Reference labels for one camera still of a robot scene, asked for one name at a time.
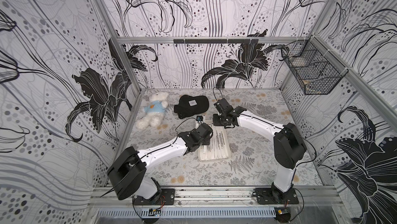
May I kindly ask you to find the straw later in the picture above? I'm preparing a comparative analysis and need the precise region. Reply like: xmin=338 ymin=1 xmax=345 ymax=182
xmin=221 ymin=131 xmax=227 ymax=158

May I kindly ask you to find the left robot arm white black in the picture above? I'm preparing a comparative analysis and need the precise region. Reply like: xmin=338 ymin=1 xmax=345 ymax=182
xmin=107 ymin=123 xmax=213 ymax=204

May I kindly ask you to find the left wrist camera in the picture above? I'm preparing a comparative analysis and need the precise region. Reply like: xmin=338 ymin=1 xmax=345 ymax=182
xmin=196 ymin=115 xmax=205 ymax=124

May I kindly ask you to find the white teddy bear blue shirt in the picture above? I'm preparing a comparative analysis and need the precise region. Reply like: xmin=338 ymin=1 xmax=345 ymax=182
xmin=135 ymin=92 xmax=169 ymax=130

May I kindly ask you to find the black wire basket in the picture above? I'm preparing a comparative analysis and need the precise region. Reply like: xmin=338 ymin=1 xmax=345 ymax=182
xmin=281 ymin=39 xmax=348 ymax=95

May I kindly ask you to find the white storage tray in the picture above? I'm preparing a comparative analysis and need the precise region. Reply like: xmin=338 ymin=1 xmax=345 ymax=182
xmin=197 ymin=120 xmax=232 ymax=163

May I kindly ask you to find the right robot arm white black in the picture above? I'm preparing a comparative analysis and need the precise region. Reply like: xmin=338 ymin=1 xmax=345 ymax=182
xmin=213 ymin=98 xmax=307 ymax=194

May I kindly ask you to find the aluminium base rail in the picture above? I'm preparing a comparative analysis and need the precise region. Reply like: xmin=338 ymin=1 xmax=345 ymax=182
xmin=88 ymin=185 xmax=345 ymax=208

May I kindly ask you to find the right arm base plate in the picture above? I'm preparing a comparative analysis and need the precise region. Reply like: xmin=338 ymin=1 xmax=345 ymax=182
xmin=252 ymin=187 xmax=299 ymax=205

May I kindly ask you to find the black wall bar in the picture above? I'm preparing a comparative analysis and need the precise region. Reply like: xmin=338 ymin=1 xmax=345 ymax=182
xmin=173 ymin=39 xmax=259 ymax=44

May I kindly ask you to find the white cable duct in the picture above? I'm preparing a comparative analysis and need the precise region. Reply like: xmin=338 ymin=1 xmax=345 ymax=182
xmin=97 ymin=207 xmax=276 ymax=219

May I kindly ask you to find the black cap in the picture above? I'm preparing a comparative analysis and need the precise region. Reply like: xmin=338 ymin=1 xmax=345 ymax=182
xmin=174 ymin=95 xmax=209 ymax=119

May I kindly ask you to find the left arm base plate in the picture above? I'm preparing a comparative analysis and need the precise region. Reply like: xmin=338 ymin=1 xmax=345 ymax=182
xmin=133 ymin=188 xmax=175 ymax=206

